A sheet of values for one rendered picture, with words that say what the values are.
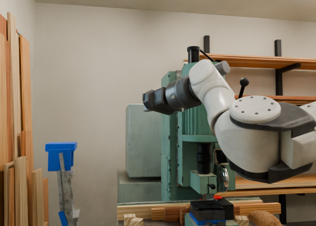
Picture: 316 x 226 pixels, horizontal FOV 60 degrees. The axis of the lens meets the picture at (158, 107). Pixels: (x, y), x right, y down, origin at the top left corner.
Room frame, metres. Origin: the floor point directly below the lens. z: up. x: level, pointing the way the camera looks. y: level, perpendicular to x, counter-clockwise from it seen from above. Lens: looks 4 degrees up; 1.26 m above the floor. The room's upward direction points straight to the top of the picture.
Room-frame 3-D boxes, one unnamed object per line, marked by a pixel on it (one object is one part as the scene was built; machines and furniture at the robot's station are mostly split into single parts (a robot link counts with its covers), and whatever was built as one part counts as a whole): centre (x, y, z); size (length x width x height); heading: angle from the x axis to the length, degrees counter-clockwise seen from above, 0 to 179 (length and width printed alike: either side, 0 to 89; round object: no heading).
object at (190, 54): (1.25, -0.16, 1.53); 0.08 x 0.08 x 0.17; 9
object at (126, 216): (1.02, 0.10, 0.92); 0.04 x 0.04 x 0.04; 12
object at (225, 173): (1.26, -0.29, 1.02); 0.12 x 0.03 x 0.12; 9
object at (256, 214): (1.06, -0.40, 0.92); 0.14 x 0.09 x 0.04; 9
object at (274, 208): (1.12, -0.24, 0.92); 0.54 x 0.02 x 0.04; 99
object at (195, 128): (1.11, -0.19, 1.35); 0.18 x 0.18 x 0.31
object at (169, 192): (1.40, -0.14, 1.16); 0.22 x 0.22 x 0.72; 9
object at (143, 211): (1.13, -0.14, 0.92); 0.60 x 0.02 x 0.05; 99
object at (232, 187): (1.32, -0.31, 1.02); 0.09 x 0.07 x 0.12; 99
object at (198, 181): (1.13, -0.18, 1.03); 0.14 x 0.07 x 0.09; 9
